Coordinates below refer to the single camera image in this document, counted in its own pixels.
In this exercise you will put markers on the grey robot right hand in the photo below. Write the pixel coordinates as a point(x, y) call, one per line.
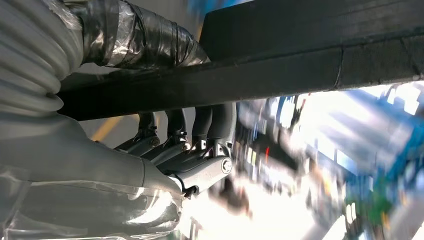
point(82, 165)

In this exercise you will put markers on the yellow floor tape square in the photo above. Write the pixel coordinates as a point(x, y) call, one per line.
point(106, 129)

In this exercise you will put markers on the blue steel shelf rack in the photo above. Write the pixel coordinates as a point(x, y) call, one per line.
point(212, 5)

